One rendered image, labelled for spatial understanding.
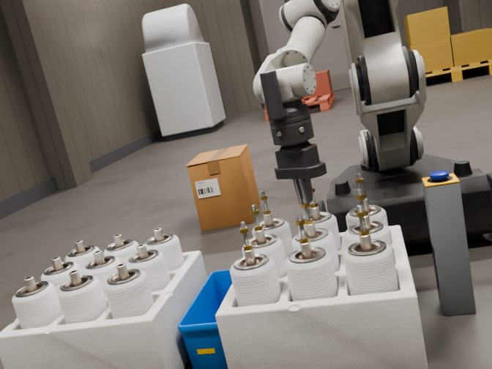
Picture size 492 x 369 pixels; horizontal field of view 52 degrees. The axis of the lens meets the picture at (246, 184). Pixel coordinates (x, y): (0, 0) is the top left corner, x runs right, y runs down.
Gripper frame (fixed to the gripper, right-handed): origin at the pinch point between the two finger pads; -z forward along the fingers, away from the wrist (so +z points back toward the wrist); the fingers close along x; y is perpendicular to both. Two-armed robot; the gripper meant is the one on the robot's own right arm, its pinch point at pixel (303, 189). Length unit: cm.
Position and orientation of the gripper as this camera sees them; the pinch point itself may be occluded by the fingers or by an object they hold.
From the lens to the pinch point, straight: 112.2
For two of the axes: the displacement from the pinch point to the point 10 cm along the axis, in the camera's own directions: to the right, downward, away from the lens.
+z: -2.1, -9.5, -2.2
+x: -7.4, 0.1, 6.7
